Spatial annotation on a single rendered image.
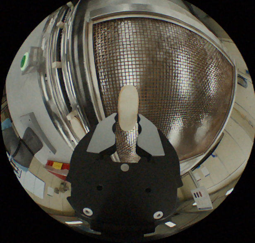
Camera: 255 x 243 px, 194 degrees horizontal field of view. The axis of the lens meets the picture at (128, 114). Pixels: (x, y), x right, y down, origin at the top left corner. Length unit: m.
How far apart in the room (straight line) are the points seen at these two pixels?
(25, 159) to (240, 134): 3.86
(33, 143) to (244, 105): 4.04
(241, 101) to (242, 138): 1.15
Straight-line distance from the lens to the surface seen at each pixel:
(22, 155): 0.49
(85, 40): 0.16
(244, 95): 3.57
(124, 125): 0.15
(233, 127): 3.40
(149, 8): 0.21
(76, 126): 0.24
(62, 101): 0.24
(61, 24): 0.29
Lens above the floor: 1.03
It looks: 60 degrees down
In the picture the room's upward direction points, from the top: 162 degrees clockwise
